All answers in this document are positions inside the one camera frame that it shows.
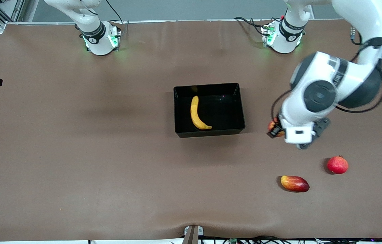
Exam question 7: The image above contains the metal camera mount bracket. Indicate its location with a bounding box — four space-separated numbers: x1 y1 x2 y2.
183 225 204 244

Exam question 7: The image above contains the large table cover mat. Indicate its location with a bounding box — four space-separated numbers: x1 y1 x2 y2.
0 19 382 242

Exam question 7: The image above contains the silver table edge rail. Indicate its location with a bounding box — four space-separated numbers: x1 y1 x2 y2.
0 19 351 26

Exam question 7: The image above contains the yellow banana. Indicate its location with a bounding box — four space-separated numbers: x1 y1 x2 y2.
190 96 213 130

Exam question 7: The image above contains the black plastic box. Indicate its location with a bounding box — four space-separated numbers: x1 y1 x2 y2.
173 83 246 138

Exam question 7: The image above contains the black base power cable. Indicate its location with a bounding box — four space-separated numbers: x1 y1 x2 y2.
234 16 267 36

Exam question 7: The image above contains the red yellow apple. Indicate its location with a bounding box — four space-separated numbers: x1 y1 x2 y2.
268 118 285 138

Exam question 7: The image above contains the red pomegranate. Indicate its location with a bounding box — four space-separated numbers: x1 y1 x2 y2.
327 156 349 175

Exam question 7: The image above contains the red yellow mango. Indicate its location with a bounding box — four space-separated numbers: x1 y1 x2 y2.
280 175 310 193

